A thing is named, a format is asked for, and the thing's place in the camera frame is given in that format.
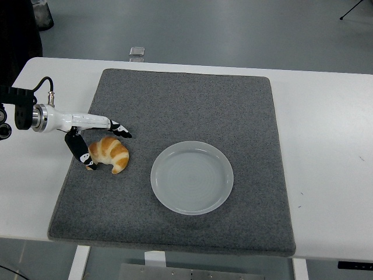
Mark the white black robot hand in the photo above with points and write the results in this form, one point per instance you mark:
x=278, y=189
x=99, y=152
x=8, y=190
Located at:
x=75, y=119

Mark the golden croissant bread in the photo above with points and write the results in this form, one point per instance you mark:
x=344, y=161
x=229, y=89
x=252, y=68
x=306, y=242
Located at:
x=112, y=151

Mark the pale grey round plate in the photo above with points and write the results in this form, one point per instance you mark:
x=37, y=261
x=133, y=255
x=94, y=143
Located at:
x=192, y=181

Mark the grey metal plate with screws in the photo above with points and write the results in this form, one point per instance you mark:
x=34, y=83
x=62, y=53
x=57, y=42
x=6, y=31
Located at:
x=163, y=274

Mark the person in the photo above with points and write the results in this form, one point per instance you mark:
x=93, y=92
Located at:
x=14, y=35

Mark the grey felt mat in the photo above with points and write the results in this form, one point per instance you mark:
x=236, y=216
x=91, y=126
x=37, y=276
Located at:
x=189, y=111

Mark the white table leg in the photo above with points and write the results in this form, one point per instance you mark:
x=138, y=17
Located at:
x=155, y=259
x=78, y=262
x=300, y=269

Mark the black tripod leg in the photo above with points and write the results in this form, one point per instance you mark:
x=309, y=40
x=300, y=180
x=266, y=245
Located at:
x=351, y=10

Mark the black table control panel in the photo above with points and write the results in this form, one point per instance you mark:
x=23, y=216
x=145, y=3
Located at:
x=355, y=265

